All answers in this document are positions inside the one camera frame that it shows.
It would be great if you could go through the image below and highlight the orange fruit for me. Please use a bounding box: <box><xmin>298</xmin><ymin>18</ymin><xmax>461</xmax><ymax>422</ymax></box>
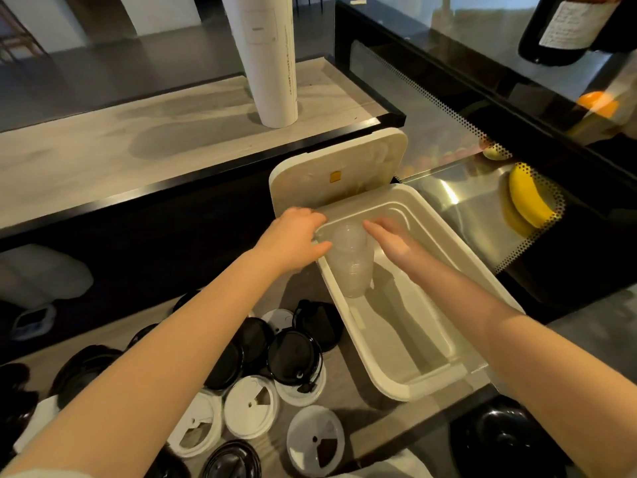
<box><xmin>577</xmin><ymin>90</ymin><xmax>620</xmax><ymax>119</ymax></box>

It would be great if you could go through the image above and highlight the white plastic storage bin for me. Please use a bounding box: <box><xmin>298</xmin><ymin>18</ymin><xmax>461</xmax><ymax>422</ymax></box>
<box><xmin>314</xmin><ymin>183</ymin><xmax>526</xmax><ymax>403</ymax></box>

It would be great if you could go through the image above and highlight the stack of clear dome lids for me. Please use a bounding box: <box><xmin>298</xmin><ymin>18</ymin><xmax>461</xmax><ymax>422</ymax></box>
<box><xmin>326</xmin><ymin>222</ymin><xmax>375</xmax><ymax>299</ymax></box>

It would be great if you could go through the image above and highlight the person's right hand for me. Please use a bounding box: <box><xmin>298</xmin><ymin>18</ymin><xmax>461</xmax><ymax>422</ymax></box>
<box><xmin>362</xmin><ymin>217</ymin><xmax>439</xmax><ymax>284</ymax></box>

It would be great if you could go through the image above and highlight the person's right forearm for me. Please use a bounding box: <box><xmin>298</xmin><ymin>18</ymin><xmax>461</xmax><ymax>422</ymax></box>
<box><xmin>420</xmin><ymin>256</ymin><xmax>637</xmax><ymax>478</ymax></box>

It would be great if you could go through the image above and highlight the tall white paper cup stack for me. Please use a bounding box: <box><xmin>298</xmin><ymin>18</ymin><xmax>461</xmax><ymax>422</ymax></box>
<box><xmin>220</xmin><ymin>0</ymin><xmax>299</xmax><ymax>129</ymax></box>

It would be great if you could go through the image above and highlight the white bin lid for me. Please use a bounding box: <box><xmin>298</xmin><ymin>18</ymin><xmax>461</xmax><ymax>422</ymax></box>
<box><xmin>268</xmin><ymin>127</ymin><xmax>409</xmax><ymax>220</ymax></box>

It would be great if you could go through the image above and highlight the person's left hand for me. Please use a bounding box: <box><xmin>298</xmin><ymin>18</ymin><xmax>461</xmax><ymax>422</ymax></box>
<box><xmin>251</xmin><ymin>207</ymin><xmax>333</xmax><ymax>277</ymax></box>

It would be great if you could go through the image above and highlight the yellow banana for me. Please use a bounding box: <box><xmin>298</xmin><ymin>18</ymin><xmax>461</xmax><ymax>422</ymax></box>
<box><xmin>508</xmin><ymin>163</ymin><xmax>556</xmax><ymax>230</ymax></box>

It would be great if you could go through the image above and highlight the black glass display case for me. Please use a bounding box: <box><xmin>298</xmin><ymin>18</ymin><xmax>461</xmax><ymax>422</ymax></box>
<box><xmin>334</xmin><ymin>0</ymin><xmax>637</xmax><ymax>319</ymax></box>

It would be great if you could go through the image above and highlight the person's left forearm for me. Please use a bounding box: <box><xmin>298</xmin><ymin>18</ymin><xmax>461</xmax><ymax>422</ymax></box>
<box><xmin>0</xmin><ymin>246</ymin><xmax>295</xmax><ymax>478</ymax></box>

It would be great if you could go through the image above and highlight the small white digital timer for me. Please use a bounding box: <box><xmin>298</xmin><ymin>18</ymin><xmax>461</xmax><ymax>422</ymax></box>
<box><xmin>9</xmin><ymin>303</ymin><xmax>56</xmax><ymax>342</ymax></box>

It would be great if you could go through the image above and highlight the dark wine bottle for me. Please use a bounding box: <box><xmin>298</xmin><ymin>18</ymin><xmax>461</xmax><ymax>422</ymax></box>
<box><xmin>517</xmin><ymin>0</ymin><xmax>623</xmax><ymax>67</ymax></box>

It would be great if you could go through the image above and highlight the pile of black cup lids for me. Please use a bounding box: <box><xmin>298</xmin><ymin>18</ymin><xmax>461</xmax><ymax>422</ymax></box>
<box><xmin>0</xmin><ymin>289</ymin><xmax>344</xmax><ymax>478</ymax></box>

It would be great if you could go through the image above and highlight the person's white shirt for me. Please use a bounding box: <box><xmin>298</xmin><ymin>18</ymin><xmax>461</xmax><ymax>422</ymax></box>
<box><xmin>343</xmin><ymin>447</ymin><xmax>434</xmax><ymax>478</ymax></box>

